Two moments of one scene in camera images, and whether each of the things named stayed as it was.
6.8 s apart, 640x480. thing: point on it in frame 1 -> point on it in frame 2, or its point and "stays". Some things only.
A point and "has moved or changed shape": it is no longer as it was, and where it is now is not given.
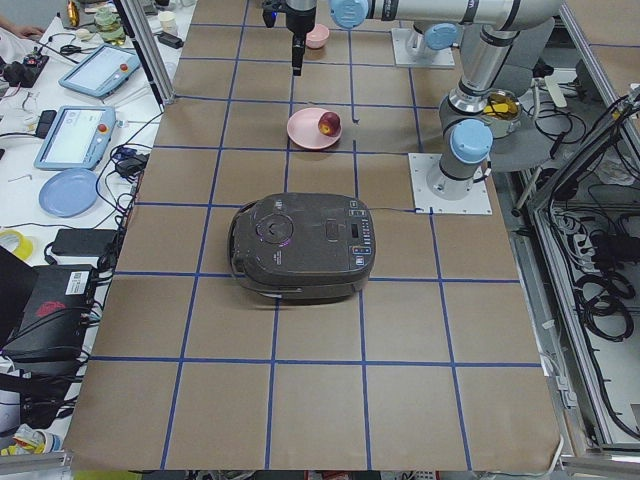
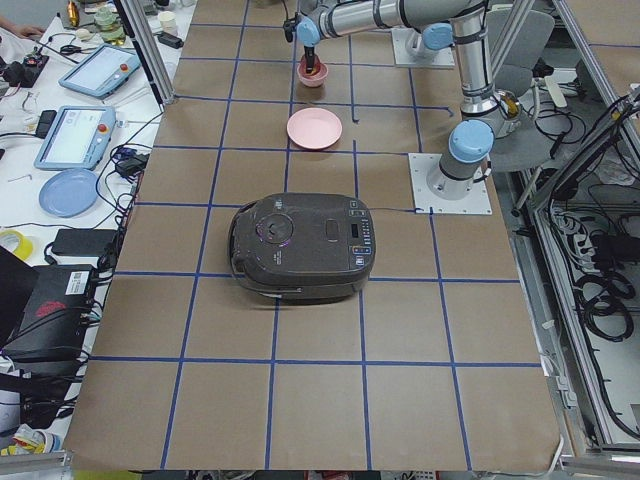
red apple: [329, 124] -> [315, 71]
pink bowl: [317, 37] has moved or changed shape
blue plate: [69, 193] stays
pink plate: [303, 129] stays
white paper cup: [169, 21] stays
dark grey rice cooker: [297, 245] stays
